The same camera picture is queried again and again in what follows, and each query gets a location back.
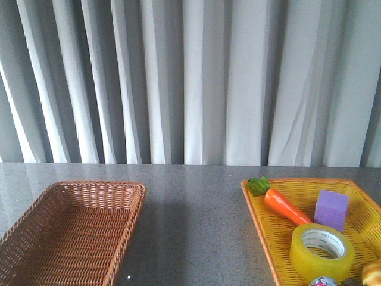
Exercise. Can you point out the yellow tape roll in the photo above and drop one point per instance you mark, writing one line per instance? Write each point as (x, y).
(319, 250)

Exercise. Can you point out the orange toy carrot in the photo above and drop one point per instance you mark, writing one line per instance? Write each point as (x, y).
(275, 200)

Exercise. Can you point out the grey pleated curtain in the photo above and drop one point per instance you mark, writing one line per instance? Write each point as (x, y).
(243, 83)

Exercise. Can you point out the brown wicker basket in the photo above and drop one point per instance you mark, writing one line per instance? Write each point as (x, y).
(75, 233)

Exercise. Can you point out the purple foam cube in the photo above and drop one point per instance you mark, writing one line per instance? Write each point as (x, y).
(331, 208)

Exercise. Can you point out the yellow wicker basket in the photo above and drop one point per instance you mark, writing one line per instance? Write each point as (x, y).
(362, 225)

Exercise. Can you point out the colourful patterned ball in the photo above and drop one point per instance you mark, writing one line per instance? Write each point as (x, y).
(323, 281)

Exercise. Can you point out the dark brown toy piece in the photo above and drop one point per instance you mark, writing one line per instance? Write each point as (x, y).
(351, 282)

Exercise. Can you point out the toy bread roll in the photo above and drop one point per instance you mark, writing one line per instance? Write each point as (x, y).
(371, 273)

